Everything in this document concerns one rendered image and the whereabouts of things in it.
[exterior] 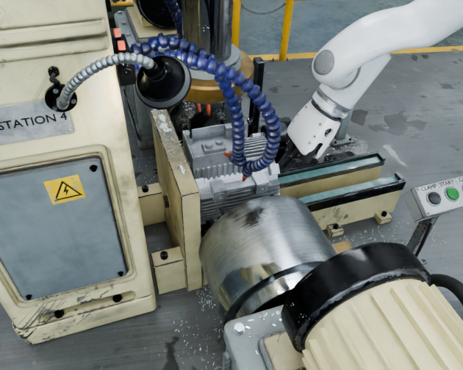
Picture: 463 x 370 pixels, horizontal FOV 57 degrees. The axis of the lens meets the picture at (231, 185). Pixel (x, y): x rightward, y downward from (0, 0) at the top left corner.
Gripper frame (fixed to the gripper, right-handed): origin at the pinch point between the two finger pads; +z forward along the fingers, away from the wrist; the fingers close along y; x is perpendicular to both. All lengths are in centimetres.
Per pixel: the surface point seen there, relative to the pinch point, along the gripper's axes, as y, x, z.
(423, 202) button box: -18.9, -23.1, -10.5
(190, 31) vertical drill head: 3.4, 34.6, -17.8
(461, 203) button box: -21.1, -31.5, -14.1
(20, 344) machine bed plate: -11, 43, 58
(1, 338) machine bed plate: -8, 47, 60
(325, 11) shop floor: 314, -227, -6
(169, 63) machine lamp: -21, 46, -20
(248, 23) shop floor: 308, -151, 38
